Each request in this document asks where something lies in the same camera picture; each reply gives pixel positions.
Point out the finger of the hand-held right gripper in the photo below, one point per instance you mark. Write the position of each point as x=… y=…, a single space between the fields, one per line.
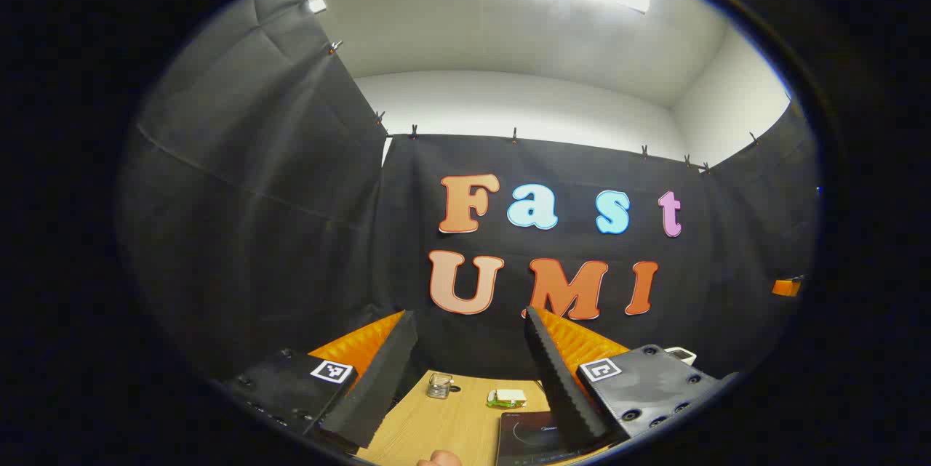
x=785 y=287

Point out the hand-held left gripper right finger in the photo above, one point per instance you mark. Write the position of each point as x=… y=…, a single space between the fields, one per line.
x=560 y=386

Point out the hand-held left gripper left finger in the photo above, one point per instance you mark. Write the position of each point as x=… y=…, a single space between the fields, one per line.
x=378 y=379

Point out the black induction cooktop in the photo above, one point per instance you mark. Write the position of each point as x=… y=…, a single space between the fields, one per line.
x=527 y=437

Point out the sandwich on white plate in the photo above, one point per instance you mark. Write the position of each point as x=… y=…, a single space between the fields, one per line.
x=507 y=398

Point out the white toaster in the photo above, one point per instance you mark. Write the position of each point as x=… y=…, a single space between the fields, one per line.
x=682 y=355

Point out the black backdrop cloth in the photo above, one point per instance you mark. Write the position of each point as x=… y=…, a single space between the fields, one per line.
x=291 y=233

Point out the row of small cloth clips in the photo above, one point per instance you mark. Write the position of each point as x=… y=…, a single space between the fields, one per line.
x=513 y=136

